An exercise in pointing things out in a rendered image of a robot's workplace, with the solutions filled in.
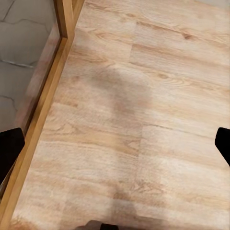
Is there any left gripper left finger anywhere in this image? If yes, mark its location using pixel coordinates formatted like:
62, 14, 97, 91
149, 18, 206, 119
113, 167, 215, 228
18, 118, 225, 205
0, 127, 25, 185

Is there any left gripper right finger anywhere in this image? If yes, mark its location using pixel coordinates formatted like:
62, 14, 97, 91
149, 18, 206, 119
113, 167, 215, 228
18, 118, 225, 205
215, 127, 230, 166

